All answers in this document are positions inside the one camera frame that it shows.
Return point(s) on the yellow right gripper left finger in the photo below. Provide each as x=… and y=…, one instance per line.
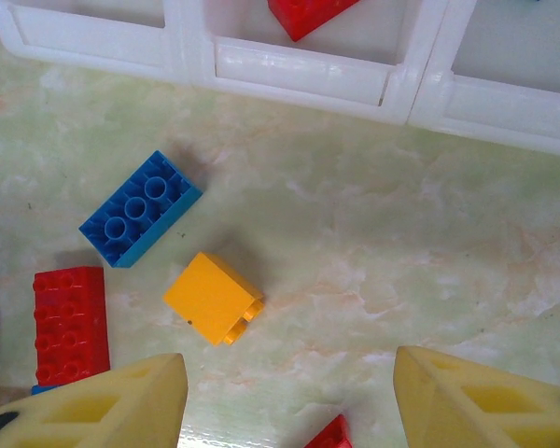
x=98, y=410

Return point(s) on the long blue lego brick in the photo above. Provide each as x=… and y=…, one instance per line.
x=140, y=214

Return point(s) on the yellow lego brick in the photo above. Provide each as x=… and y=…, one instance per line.
x=210, y=294

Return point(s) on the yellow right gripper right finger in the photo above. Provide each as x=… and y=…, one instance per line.
x=485, y=406

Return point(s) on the long red lego brick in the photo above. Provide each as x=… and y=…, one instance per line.
x=70, y=326

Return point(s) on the white plastic bin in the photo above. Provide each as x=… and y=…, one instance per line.
x=98, y=42
x=504, y=102
x=298, y=70

